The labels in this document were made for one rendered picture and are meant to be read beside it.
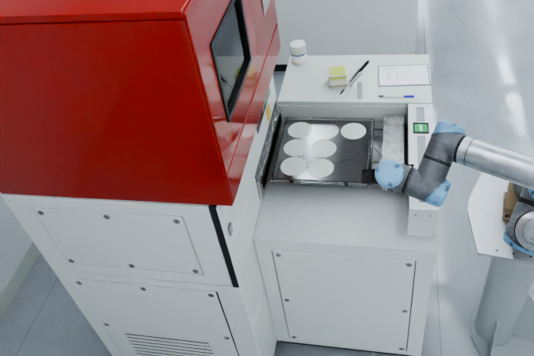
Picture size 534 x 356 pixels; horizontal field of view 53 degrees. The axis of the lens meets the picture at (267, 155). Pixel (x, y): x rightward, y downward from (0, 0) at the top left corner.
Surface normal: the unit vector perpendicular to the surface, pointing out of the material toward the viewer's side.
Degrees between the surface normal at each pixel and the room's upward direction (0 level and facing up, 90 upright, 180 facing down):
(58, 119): 90
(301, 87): 0
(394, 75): 0
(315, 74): 0
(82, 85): 90
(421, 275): 90
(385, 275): 90
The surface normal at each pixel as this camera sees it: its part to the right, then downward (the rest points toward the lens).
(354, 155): -0.13, -0.72
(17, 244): 0.97, 0.04
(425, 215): -0.18, 0.69
